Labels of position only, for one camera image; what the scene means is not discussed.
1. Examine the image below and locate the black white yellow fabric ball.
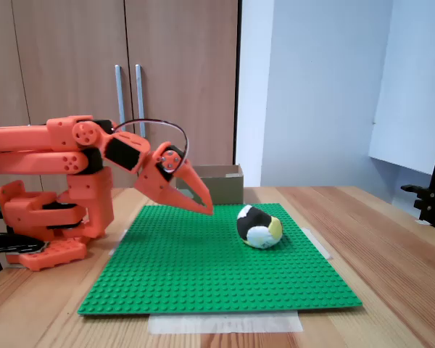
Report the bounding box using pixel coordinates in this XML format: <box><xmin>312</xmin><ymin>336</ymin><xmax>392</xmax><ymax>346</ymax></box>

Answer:
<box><xmin>236</xmin><ymin>204</ymin><xmax>284</xmax><ymax>250</ymax></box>

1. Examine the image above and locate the brown cardboard box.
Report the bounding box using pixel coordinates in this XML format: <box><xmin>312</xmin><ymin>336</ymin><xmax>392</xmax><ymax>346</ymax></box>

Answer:
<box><xmin>176</xmin><ymin>165</ymin><xmax>244</xmax><ymax>206</ymax></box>

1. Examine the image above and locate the green studded baseplate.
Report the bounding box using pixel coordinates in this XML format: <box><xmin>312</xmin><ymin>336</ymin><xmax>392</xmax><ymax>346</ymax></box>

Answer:
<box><xmin>77</xmin><ymin>202</ymin><xmax>363</xmax><ymax>317</ymax></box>

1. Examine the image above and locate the wooden cabinet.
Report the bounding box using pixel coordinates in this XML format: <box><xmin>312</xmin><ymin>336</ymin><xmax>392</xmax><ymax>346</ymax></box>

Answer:
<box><xmin>0</xmin><ymin>0</ymin><xmax>242</xmax><ymax>189</ymax></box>

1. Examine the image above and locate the wide translucent tape strip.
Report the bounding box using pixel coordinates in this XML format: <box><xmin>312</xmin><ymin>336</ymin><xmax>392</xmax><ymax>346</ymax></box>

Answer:
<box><xmin>147</xmin><ymin>312</ymin><xmax>304</xmax><ymax>334</ymax></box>

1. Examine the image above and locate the black clamp stand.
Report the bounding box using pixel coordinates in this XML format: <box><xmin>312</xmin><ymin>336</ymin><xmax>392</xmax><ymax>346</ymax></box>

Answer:
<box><xmin>400</xmin><ymin>107</ymin><xmax>435</xmax><ymax>228</ymax></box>

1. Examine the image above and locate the thin gripper motor cable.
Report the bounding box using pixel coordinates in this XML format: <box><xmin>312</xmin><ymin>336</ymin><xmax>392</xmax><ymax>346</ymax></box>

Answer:
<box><xmin>114</xmin><ymin>118</ymin><xmax>190</xmax><ymax>171</ymax></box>

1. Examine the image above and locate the metal cabinet door handle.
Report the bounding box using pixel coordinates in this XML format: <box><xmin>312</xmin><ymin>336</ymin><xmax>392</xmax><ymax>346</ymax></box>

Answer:
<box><xmin>115</xmin><ymin>65</ymin><xmax>128</xmax><ymax>126</ymax></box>
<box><xmin>135</xmin><ymin>64</ymin><xmax>147</xmax><ymax>138</ymax></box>

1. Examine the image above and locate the white wall panel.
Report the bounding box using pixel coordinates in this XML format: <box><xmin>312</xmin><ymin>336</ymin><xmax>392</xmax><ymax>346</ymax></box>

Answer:
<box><xmin>368</xmin><ymin>0</ymin><xmax>435</xmax><ymax>177</ymax></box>

